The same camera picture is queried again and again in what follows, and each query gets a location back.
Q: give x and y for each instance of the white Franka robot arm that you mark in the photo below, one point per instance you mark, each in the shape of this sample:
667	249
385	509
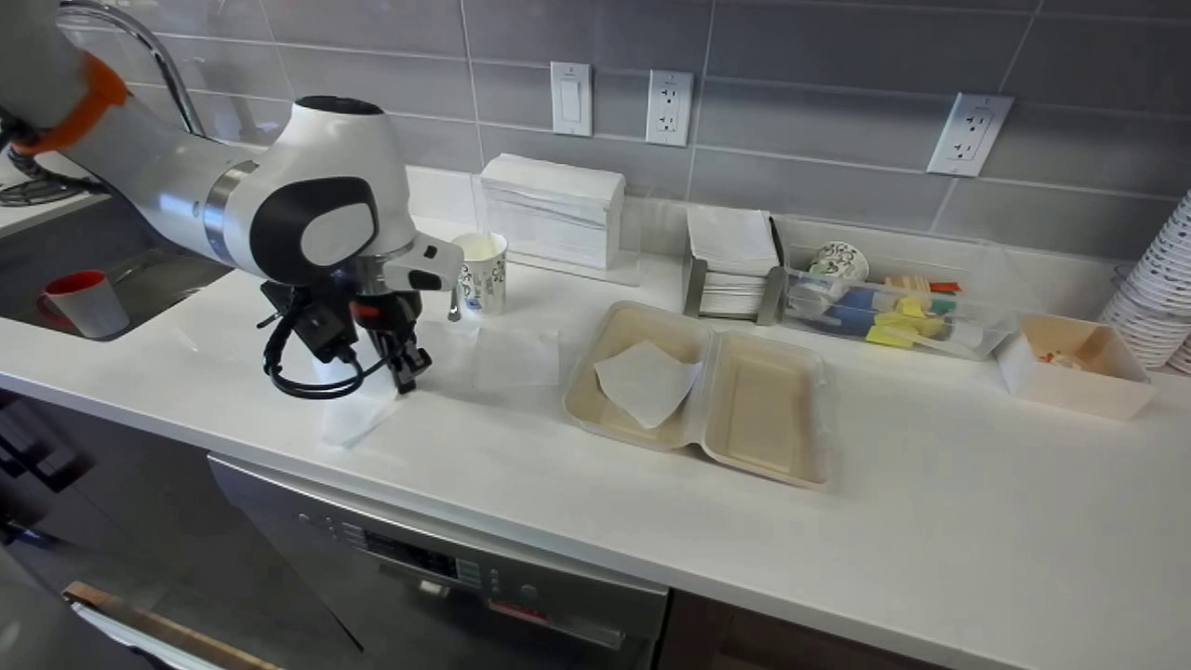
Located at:
248	189

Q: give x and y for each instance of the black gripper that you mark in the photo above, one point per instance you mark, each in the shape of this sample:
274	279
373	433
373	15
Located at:
335	320

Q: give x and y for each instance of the white wall outlet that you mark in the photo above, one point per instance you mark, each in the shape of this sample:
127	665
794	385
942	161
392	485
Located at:
667	108
970	135

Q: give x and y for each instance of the white container with orange items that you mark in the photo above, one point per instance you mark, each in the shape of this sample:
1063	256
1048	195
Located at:
1073	367

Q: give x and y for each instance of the beige clamshell food container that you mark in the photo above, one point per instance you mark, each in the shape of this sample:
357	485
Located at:
758	411

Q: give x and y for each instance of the white light switch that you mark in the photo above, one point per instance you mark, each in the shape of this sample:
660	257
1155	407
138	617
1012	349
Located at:
572	99

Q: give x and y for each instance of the large embossed white paper towel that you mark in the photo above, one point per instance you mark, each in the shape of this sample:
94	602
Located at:
357	416

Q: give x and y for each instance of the metal napkin holder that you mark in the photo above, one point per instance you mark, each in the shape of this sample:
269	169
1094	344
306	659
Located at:
731	266

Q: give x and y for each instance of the curved chrome faucet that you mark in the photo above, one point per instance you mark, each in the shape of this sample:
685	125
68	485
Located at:
170	51

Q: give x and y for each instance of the stainless steel dishwasher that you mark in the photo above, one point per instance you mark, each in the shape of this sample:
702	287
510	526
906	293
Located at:
432	581

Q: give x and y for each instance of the red plastic cup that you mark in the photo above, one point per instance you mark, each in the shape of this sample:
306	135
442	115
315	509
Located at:
82	306

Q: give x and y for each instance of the stainless steel sink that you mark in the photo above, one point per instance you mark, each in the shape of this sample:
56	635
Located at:
112	263

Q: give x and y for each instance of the patterned paper cup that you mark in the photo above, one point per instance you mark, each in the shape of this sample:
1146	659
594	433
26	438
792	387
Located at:
480	275

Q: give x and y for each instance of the white folded napkin stack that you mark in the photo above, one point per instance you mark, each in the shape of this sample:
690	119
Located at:
552	208

